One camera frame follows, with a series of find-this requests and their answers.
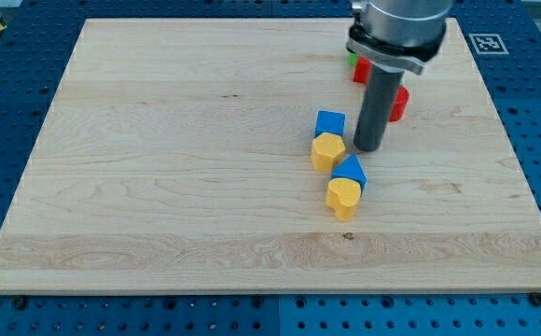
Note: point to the blue triangle block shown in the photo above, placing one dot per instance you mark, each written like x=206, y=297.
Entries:
x=351, y=168

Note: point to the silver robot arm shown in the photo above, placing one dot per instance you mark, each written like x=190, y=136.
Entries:
x=398, y=35

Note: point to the yellow hexagon block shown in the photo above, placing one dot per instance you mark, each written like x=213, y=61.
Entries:
x=328, y=151

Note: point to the yellow heart block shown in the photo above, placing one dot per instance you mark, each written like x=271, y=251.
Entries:
x=343, y=196

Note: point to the wooden board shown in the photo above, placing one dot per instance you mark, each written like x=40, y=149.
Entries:
x=175, y=160

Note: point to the blue cube block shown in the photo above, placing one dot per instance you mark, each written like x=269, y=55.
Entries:
x=330, y=122

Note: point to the red square block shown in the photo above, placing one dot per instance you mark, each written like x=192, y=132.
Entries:
x=362, y=70

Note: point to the green block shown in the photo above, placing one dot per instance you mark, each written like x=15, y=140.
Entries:
x=352, y=60

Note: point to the red cylinder block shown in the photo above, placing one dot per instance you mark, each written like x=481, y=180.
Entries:
x=400, y=104

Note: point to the white fiducial marker tag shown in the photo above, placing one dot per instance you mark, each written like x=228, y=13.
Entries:
x=488, y=44

